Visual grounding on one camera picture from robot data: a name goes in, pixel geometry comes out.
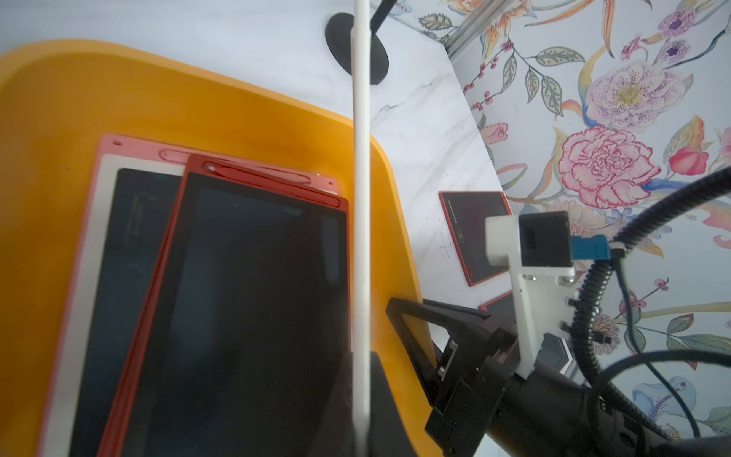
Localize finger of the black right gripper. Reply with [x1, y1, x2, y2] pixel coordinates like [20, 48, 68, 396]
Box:
[386, 297, 489, 394]

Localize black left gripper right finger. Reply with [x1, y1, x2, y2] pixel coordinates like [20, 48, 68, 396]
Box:
[369, 352, 417, 457]

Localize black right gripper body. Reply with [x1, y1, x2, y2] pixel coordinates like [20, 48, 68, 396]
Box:
[423, 319, 572, 457]

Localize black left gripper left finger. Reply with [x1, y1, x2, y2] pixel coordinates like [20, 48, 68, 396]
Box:
[306, 352, 355, 457]

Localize white writing tablet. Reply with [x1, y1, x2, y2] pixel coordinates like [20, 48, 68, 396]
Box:
[350, 0, 371, 456]

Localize pink writing tablet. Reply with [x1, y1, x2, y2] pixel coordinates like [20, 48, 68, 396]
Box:
[40, 136, 345, 456]

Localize yellow plastic storage box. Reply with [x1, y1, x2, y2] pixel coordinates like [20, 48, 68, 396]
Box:
[0, 38, 447, 457]

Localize black microphone stand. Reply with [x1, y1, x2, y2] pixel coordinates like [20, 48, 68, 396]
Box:
[325, 0, 397, 86]

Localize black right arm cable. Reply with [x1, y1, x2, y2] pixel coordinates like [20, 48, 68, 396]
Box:
[570, 165, 731, 457]

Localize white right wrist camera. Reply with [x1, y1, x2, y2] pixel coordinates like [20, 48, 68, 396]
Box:
[485, 211, 610, 379]

